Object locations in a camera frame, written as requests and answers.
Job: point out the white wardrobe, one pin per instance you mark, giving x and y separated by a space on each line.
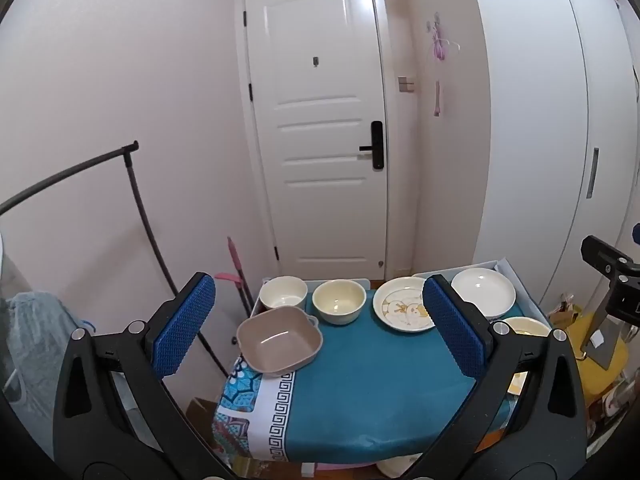
540 135

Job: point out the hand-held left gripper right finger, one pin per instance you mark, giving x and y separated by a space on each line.
450 325

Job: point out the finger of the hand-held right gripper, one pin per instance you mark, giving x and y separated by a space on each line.
620 295

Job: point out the teal tablecloth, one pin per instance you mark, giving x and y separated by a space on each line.
380 385

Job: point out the purple hanging wall ornament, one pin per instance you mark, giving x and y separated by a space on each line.
440 42

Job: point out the pink hanging shoehorn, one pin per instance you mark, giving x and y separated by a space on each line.
437 100

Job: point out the white bowl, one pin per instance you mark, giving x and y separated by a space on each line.
282 294

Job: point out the white panel door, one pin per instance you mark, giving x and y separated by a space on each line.
315 185

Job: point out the pink mop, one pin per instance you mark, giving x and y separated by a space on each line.
236 265

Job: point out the grey board with white label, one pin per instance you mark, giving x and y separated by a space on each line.
602 342

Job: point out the wall light switch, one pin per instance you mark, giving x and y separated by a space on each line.
406 84

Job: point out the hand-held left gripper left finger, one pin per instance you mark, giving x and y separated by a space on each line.
185 325

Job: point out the grey cloth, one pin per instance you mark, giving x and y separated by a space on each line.
35 340

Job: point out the small cream bowl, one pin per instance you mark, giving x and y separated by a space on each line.
525 326

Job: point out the black clothes rack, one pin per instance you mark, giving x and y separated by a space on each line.
136 190

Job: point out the printed cartoon plate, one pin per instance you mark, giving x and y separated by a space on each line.
400 307

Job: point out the plain white plate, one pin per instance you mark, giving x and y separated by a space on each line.
484 292

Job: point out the pink square bowl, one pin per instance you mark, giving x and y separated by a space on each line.
277 342

